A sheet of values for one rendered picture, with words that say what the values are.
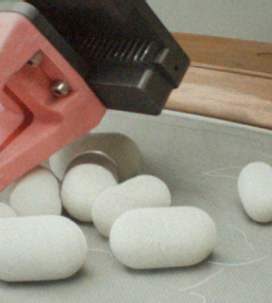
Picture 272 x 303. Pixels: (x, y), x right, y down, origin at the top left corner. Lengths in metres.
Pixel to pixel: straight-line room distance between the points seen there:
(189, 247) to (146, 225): 0.02
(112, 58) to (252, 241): 0.08
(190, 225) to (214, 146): 0.13
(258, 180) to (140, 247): 0.06
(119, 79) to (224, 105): 0.14
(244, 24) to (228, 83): 2.19
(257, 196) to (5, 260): 0.09
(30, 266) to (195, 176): 0.11
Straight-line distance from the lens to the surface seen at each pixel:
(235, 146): 0.38
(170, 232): 0.26
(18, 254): 0.25
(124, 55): 0.29
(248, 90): 0.42
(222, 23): 2.66
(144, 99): 0.29
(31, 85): 0.29
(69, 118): 0.30
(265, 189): 0.29
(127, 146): 0.33
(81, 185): 0.30
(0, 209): 0.28
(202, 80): 0.44
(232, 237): 0.29
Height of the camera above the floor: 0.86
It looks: 21 degrees down
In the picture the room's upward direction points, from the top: 5 degrees counter-clockwise
